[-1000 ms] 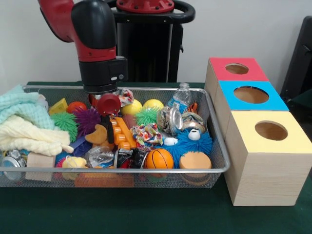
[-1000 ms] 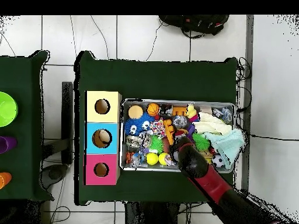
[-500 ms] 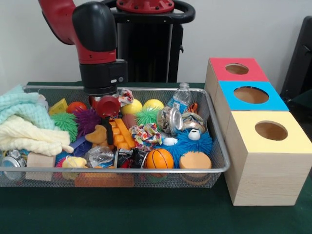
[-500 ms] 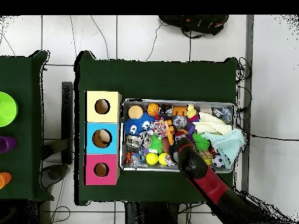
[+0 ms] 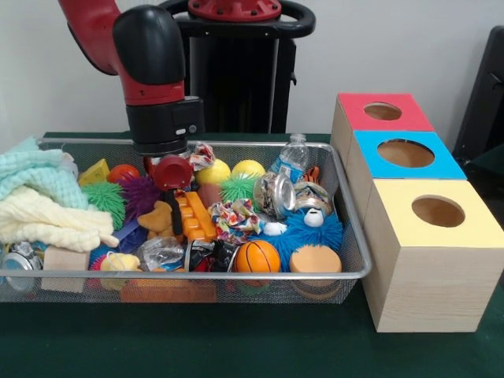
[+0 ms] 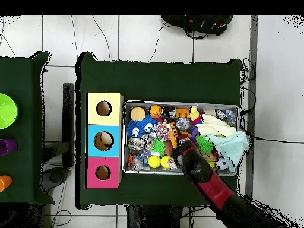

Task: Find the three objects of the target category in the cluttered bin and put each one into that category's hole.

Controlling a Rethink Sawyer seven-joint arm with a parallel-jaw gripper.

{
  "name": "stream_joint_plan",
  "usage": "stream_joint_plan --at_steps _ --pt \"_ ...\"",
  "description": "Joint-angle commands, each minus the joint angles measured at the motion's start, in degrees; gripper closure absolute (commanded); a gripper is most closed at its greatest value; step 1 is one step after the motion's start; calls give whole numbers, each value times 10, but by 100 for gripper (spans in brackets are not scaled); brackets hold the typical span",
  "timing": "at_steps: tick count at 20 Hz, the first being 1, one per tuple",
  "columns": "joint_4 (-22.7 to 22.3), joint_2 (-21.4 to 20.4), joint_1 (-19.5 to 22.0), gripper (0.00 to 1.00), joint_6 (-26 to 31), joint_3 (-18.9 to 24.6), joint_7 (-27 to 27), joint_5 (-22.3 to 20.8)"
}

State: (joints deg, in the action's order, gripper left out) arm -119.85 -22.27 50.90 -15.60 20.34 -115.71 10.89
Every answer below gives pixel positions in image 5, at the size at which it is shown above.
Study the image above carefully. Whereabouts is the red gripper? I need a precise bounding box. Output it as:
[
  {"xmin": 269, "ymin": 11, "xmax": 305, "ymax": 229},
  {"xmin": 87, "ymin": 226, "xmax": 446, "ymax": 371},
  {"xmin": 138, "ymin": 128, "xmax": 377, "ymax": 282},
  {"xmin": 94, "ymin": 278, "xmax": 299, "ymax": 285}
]
[{"xmin": 143, "ymin": 154, "xmax": 196, "ymax": 236}]

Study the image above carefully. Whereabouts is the brown plush bear toy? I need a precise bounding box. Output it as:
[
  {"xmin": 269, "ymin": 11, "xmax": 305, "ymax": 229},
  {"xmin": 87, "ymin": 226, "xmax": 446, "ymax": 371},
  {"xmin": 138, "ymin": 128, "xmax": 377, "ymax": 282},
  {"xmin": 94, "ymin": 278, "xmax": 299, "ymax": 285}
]
[{"xmin": 137, "ymin": 200, "xmax": 176, "ymax": 239}]

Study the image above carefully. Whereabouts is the colourful knotted rope toy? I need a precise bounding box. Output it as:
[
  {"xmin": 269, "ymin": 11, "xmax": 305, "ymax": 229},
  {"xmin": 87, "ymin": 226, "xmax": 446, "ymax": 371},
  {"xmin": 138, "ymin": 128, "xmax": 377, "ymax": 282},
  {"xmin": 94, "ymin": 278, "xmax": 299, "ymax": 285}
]
[{"xmin": 188, "ymin": 141, "xmax": 263, "ymax": 239}]

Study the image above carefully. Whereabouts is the cream waffle cloth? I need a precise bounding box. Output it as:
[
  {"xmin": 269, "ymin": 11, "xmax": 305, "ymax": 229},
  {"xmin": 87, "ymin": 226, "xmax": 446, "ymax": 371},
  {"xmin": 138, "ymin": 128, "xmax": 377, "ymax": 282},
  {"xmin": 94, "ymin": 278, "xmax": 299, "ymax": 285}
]
[{"xmin": 0, "ymin": 184, "xmax": 119, "ymax": 253}]

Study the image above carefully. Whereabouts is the mint green waffle cloth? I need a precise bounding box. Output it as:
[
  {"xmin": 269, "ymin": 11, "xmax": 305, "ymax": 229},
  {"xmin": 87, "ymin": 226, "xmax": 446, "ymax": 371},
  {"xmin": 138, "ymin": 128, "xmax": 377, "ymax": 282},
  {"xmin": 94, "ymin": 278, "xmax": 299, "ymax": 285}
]
[{"xmin": 0, "ymin": 135, "xmax": 90, "ymax": 209}]

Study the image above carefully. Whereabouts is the shallow clear mesh bin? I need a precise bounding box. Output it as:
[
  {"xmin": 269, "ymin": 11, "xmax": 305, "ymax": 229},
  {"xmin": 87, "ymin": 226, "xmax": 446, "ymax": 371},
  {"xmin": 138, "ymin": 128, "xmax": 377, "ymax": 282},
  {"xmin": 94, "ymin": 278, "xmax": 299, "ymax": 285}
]
[{"xmin": 0, "ymin": 137, "xmax": 373, "ymax": 304}]

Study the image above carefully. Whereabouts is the wooden box with three holes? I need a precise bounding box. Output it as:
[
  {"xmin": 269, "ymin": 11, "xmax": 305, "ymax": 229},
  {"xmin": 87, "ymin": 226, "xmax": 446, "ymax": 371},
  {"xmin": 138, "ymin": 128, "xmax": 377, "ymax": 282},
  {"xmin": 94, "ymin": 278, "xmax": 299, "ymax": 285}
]
[{"xmin": 329, "ymin": 92, "xmax": 504, "ymax": 334}]

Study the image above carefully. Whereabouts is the orange plastic building block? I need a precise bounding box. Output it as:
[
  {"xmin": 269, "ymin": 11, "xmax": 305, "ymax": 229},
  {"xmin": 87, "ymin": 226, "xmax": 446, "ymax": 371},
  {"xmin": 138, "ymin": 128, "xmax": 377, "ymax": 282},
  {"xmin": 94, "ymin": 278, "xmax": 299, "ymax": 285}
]
[{"xmin": 175, "ymin": 191, "xmax": 217, "ymax": 242}]

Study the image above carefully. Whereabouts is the purple spiky ball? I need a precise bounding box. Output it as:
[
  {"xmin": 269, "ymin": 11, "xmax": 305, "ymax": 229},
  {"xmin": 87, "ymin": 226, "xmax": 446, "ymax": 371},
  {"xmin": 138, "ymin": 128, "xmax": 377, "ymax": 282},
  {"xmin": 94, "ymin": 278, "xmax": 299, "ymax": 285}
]
[{"xmin": 117, "ymin": 175, "xmax": 162, "ymax": 225}]

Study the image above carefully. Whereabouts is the orange toy basketball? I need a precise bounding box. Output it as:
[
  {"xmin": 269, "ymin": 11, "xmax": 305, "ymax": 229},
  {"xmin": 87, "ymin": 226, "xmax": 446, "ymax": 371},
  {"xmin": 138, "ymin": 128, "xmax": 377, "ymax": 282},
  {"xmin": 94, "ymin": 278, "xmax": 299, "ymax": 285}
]
[{"xmin": 232, "ymin": 239, "xmax": 281, "ymax": 273}]

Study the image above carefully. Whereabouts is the crushed drink can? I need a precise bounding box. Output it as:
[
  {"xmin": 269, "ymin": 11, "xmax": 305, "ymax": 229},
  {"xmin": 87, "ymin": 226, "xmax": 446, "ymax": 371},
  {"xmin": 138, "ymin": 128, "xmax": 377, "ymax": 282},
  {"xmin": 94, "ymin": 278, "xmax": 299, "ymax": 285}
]
[{"xmin": 254, "ymin": 172, "xmax": 298, "ymax": 220}]

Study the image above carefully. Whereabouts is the blue fuzzy monster toy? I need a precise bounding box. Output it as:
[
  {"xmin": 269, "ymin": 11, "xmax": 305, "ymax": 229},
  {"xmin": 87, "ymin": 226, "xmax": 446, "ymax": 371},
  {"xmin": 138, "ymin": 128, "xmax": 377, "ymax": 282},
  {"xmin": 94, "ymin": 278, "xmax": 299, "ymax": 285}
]
[{"xmin": 251, "ymin": 208, "xmax": 344, "ymax": 272}]

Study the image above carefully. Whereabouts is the tan round foam disc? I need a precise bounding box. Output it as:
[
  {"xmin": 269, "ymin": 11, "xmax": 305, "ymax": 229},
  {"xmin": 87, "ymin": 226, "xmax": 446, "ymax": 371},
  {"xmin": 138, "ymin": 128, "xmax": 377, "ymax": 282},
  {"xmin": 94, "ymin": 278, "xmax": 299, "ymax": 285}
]
[{"xmin": 289, "ymin": 243, "xmax": 343, "ymax": 273}]

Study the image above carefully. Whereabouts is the dark green table cloth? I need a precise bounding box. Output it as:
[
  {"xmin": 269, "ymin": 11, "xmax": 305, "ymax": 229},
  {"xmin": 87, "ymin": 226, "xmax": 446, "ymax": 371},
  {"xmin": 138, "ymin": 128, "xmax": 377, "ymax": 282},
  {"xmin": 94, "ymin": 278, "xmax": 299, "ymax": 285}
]
[
  {"xmin": 470, "ymin": 153, "xmax": 504, "ymax": 186},
  {"xmin": 0, "ymin": 132, "xmax": 504, "ymax": 378}
]

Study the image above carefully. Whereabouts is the black chair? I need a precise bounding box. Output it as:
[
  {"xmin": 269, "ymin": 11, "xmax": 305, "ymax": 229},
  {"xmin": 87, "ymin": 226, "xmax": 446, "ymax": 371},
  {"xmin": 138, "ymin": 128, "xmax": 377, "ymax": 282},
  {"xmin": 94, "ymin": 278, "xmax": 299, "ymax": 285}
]
[{"xmin": 452, "ymin": 25, "xmax": 504, "ymax": 158}]

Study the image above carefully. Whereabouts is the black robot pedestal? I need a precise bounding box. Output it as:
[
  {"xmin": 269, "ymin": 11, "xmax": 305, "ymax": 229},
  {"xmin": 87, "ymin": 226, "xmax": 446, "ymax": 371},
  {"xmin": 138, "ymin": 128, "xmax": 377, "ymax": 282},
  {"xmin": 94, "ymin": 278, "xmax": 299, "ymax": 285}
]
[{"xmin": 161, "ymin": 0, "xmax": 317, "ymax": 134}]

